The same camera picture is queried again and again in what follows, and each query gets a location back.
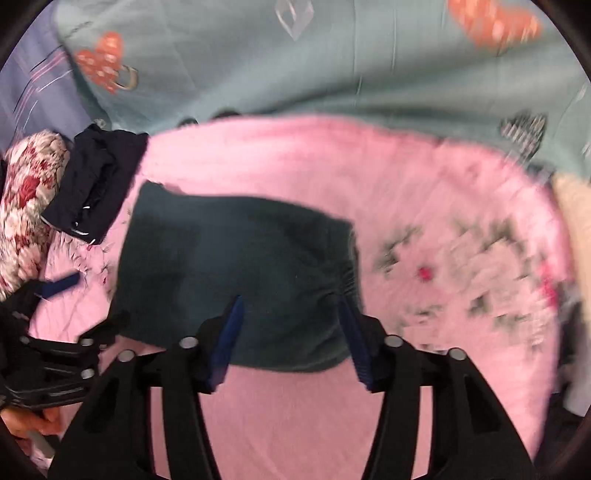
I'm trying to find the pink floral bedsheet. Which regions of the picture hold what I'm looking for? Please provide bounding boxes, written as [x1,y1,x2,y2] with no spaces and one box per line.
[28,115,571,480]

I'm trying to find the teal heart print cloth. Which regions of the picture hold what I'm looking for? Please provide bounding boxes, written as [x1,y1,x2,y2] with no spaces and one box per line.
[53,0,591,181]

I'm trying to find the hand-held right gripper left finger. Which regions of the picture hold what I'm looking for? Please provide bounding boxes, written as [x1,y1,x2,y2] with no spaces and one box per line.
[48,295,245,480]

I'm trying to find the red floral quilt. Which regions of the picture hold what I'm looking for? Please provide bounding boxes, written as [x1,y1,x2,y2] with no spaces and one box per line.
[0,129,72,301]

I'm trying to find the dark teal pants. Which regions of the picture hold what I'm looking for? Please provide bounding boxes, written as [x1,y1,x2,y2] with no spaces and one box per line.
[108,180,358,372]

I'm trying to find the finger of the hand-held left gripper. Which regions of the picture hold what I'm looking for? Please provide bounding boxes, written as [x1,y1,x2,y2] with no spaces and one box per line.
[39,272,81,298]
[76,311,132,352]

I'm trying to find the folded navy garment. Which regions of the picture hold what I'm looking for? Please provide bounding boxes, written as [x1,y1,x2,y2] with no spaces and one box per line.
[44,122,151,245]

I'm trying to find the purple plaid cloth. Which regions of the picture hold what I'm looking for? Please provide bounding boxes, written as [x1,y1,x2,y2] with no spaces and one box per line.
[0,34,100,153]

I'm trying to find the person's left hand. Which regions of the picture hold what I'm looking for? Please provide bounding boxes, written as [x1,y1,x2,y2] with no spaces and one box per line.
[0,406,63,446]

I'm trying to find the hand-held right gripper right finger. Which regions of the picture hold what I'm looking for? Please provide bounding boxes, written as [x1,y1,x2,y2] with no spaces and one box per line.
[337,295,536,480]

